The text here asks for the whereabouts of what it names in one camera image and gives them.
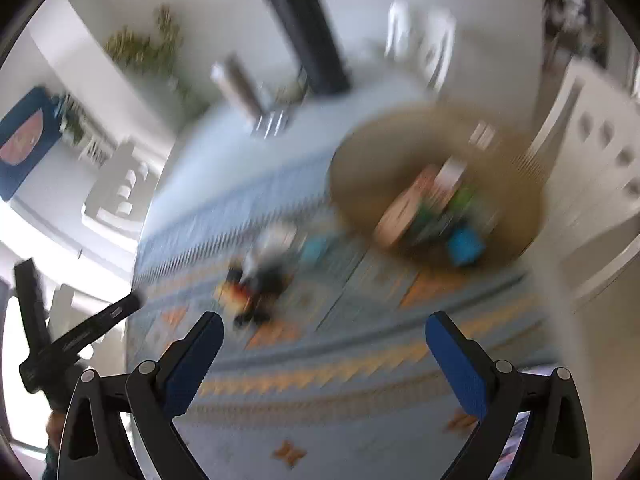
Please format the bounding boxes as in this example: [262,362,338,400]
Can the glass bowl with handle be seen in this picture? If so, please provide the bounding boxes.
[273,77,309,107]

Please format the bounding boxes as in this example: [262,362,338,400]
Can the white chair near right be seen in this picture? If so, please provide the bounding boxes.
[524,58,640,311]

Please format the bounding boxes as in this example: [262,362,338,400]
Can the red black haired figurine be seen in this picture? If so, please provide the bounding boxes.
[231,266,292,328]

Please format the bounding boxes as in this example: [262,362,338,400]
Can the white chair far left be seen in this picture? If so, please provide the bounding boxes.
[81,141,160,240]

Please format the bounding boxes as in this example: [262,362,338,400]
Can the white chair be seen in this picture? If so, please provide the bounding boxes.
[81,141,160,240]
[524,58,640,311]
[384,0,457,92]
[47,284,125,362]

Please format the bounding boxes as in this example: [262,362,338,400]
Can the woven brown round basket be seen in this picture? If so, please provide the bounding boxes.
[328,104,544,269]

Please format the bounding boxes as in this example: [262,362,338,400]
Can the person left hand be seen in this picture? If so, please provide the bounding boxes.
[46,411,65,453]

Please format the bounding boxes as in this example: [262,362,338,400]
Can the white chair far right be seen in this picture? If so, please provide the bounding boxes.
[384,0,457,92]

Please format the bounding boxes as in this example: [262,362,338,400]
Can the white chair near left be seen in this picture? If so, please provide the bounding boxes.
[47,284,125,362]

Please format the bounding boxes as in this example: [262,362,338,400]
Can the white plastic toy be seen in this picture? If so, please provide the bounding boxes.
[243,222,297,273]

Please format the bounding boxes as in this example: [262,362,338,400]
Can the white carved shelf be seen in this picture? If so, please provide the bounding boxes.
[76,119,116,168]

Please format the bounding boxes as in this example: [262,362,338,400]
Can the blue wall picture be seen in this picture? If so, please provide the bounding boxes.
[0,86,61,202]

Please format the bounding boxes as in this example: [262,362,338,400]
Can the patterned blue table mat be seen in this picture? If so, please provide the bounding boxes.
[126,153,555,479]

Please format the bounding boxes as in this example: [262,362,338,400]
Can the smartphone with lit screen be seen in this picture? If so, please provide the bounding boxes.
[489,412,529,480]

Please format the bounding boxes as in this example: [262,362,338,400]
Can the beige steel thermos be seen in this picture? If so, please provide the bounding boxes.
[210,54,266,129]

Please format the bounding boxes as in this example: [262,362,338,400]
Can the light blue plastic toy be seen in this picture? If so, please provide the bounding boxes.
[298,236,332,266]

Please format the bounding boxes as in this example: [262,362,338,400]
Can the teal plastic toy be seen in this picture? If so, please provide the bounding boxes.
[416,200,442,226]

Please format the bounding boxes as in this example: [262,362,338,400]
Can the small white box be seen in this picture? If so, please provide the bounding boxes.
[434,157,466,188]

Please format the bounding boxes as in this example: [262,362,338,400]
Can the green plastic toy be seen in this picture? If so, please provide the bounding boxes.
[446,185,475,217]

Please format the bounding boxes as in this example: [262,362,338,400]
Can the tall black thermos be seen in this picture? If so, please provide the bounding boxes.
[267,0,350,96]

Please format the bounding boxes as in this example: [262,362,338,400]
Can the glass vase with plant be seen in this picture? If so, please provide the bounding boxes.
[104,3,208,118]

